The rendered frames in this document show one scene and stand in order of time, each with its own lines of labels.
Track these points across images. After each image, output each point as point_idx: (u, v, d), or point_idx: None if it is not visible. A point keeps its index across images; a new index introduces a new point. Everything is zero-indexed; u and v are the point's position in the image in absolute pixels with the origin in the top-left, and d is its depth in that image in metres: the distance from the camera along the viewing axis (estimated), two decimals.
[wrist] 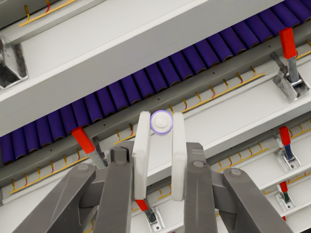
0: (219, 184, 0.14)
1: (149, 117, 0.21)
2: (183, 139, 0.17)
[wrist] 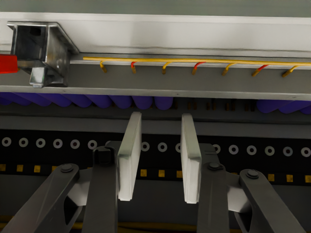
0: (235, 186, 0.14)
1: (140, 117, 0.21)
2: (195, 140, 0.17)
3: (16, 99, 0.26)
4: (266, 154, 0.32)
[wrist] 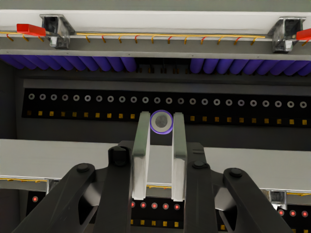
0: (219, 184, 0.14)
1: (149, 117, 0.21)
2: (183, 139, 0.17)
3: (40, 63, 0.43)
4: (202, 104, 0.48)
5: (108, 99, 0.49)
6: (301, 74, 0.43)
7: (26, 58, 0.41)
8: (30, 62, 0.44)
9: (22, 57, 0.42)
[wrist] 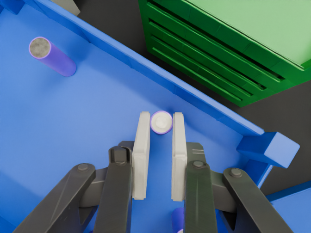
0: (219, 184, 0.14)
1: (149, 117, 0.21)
2: (183, 139, 0.17)
3: None
4: None
5: None
6: None
7: None
8: None
9: None
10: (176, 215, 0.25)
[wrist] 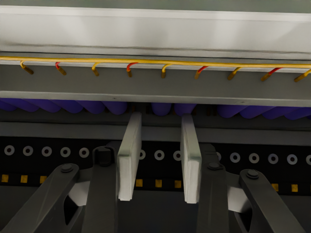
0: (235, 186, 0.14)
1: (140, 117, 0.21)
2: (195, 140, 0.17)
3: None
4: (232, 161, 0.30)
5: (81, 153, 0.30)
6: None
7: None
8: None
9: None
10: None
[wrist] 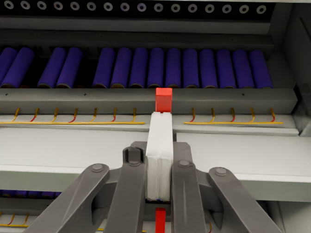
0: (204, 183, 0.14)
1: (161, 117, 0.21)
2: (170, 138, 0.17)
3: (221, 63, 0.33)
4: (10, 1, 0.34)
5: (143, 6, 0.34)
6: None
7: (230, 78, 0.31)
8: (235, 64, 0.33)
9: (238, 76, 0.32)
10: None
